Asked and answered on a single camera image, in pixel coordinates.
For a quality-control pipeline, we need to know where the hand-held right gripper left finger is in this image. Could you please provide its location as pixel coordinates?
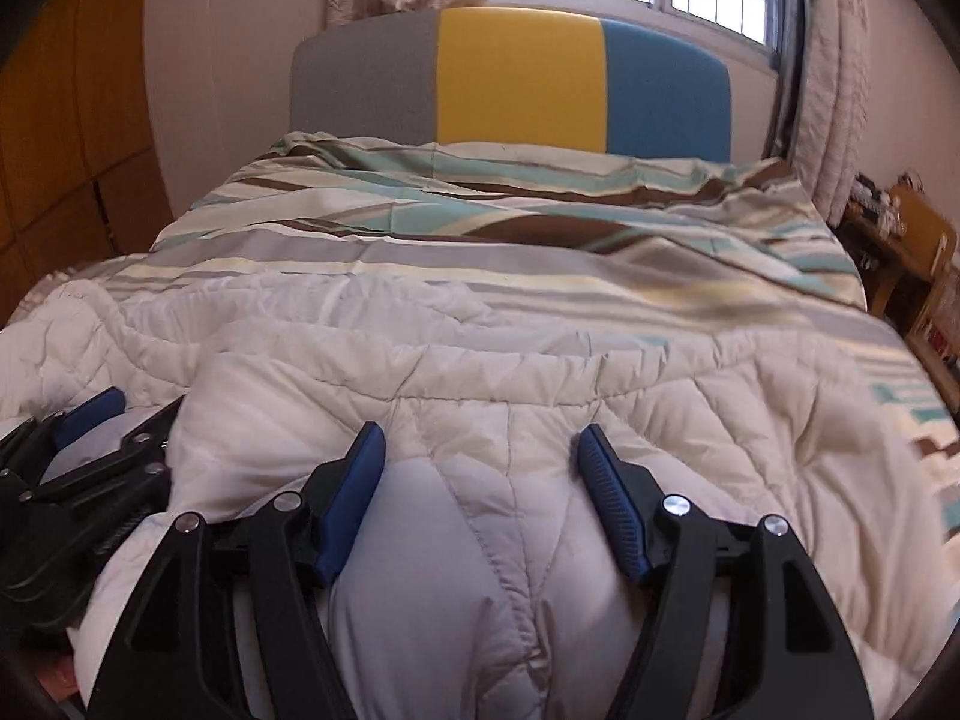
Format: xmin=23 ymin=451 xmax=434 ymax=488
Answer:
xmin=86 ymin=420 xmax=387 ymax=720

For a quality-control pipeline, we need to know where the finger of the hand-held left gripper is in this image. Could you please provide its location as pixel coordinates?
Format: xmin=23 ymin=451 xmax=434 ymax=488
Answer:
xmin=0 ymin=388 xmax=127 ymax=481
xmin=19 ymin=394 xmax=187 ymax=511

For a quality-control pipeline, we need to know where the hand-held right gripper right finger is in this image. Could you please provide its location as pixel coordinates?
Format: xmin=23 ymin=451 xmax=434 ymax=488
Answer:
xmin=576 ymin=424 xmax=877 ymax=720

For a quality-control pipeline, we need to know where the white quilted down jacket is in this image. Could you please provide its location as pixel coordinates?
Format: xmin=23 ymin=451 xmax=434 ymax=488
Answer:
xmin=0 ymin=270 xmax=938 ymax=720

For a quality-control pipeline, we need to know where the bed with striped sheet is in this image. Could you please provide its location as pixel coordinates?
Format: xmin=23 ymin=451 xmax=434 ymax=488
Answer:
xmin=0 ymin=131 xmax=960 ymax=481

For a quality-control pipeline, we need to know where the wooden wardrobe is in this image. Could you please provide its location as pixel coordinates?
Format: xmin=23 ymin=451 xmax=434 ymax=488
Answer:
xmin=0 ymin=0 xmax=196 ymax=323

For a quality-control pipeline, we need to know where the wooden desk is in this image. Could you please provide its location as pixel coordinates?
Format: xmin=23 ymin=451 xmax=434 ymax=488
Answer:
xmin=836 ymin=202 xmax=938 ymax=316

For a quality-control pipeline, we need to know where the grey yellow blue headboard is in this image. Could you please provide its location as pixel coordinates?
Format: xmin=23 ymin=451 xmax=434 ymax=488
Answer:
xmin=291 ymin=6 xmax=732 ymax=164

